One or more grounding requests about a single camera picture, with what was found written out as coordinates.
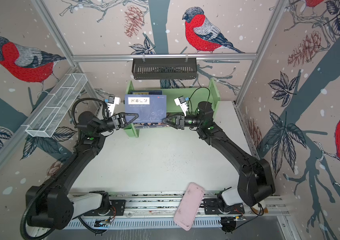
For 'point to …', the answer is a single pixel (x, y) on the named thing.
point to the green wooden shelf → (131, 130)
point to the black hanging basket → (152, 68)
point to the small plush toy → (260, 208)
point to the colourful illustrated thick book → (147, 125)
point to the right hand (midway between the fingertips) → (162, 124)
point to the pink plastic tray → (188, 206)
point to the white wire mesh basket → (55, 105)
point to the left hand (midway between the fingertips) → (135, 118)
